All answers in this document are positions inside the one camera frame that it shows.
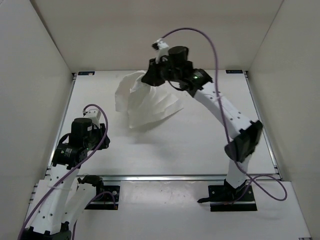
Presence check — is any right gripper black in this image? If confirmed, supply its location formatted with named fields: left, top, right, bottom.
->
left=143, top=58, right=182, bottom=88

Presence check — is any white pleated skirt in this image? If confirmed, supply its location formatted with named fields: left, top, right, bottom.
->
left=114, top=70, right=184, bottom=129

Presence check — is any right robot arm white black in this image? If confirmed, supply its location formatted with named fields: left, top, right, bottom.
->
left=141, top=43, right=263, bottom=200

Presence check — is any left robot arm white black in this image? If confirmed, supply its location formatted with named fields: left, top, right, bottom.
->
left=18, top=116, right=110, bottom=240

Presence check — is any blue label right corner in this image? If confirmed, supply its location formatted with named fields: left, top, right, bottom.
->
left=225, top=69, right=243, bottom=74

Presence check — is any blue label corner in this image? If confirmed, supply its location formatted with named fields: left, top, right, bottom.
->
left=77, top=71, right=95, bottom=76
left=225, top=69, right=243, bottom=74

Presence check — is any blue label left corner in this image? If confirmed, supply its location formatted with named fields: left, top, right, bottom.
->
left=77, top=71, right=95, bottom=76

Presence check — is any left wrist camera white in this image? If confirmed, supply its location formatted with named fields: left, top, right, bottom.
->
left=82, top=108, right=102, bottom=126

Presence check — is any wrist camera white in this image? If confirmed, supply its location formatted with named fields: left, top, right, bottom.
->
left=151, top=38, right=169, bottom=64
left=82, top=108, right=102, bottom=126

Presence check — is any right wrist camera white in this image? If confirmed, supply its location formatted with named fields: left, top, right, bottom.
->
left=151, top=38, right=169, bottom=64

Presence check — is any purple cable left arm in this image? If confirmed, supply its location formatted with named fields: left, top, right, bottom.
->
left=17, top=103, right=117, bottom=240

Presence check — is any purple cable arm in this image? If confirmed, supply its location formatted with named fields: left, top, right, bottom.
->
left=17, top=103, right=117, bottom=240
left=161, top=27, right=288, bottom=202

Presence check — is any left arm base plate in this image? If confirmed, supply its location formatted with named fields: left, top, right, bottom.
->
left=85, top=182, right=121, bottom=211

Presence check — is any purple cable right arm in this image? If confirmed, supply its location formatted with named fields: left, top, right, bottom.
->
left=161, top=27, right=288, bottom=202

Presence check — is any aluminium front table rail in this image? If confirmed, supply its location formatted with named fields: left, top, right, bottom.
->
left=46, top=173, right=282, bottom=182

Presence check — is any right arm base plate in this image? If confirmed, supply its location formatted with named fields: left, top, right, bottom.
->
left=197, top=185, right=258, bottom=212

